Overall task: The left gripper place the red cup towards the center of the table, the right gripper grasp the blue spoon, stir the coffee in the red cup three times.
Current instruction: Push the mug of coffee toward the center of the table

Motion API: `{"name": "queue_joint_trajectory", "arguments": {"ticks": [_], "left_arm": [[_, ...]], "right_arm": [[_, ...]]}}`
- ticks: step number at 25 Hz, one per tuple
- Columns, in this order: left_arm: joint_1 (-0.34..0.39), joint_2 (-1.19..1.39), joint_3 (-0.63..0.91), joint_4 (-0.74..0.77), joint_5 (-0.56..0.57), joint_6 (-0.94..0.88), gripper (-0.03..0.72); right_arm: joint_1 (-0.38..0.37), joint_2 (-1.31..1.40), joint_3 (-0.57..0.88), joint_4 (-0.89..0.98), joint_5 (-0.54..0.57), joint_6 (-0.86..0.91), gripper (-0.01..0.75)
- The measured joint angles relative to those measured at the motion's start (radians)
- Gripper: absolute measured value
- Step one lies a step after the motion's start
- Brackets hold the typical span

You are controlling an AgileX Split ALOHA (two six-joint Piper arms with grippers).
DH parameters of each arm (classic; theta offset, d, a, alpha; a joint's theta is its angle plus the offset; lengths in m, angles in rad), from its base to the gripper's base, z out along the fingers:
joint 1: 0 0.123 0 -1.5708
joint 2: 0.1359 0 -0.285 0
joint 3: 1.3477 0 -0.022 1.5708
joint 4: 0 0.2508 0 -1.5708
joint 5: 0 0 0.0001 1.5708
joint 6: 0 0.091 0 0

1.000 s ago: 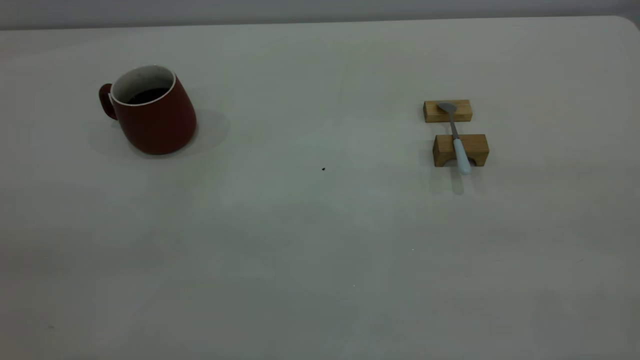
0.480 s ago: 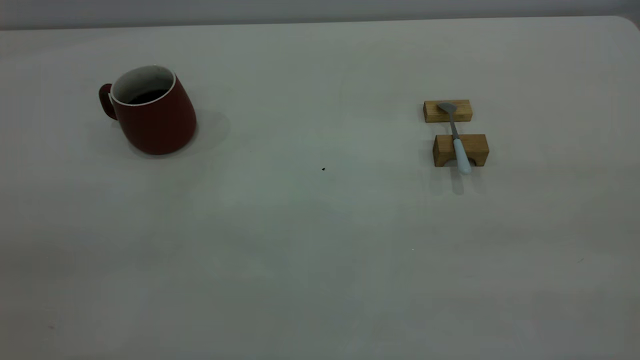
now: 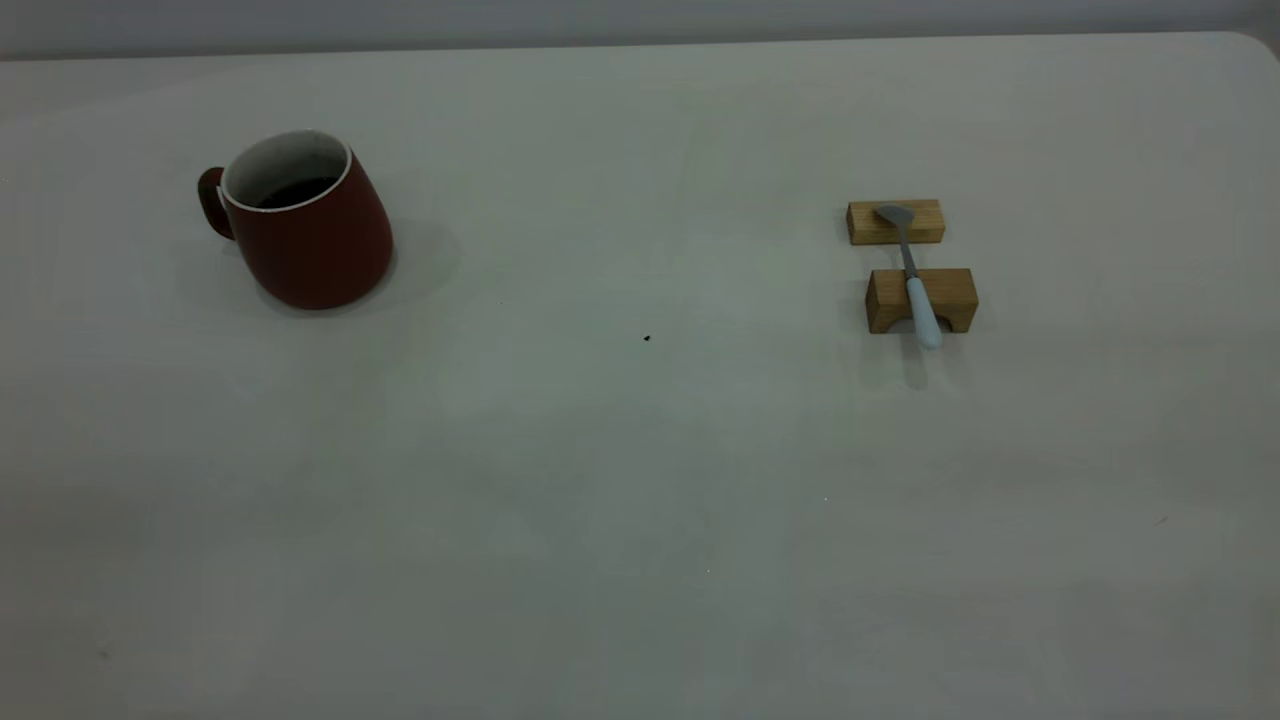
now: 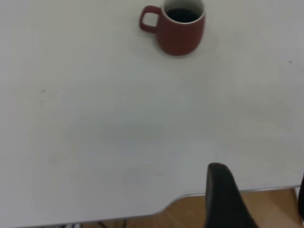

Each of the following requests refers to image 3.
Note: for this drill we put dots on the red ceramic mug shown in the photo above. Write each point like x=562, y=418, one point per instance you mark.
x=320, y=250

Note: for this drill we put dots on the rectangular wooden block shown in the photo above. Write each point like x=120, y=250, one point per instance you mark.
x=865, y=230

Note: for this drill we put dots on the arched wooden block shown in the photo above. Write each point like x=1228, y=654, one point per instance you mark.
x=955, y=295

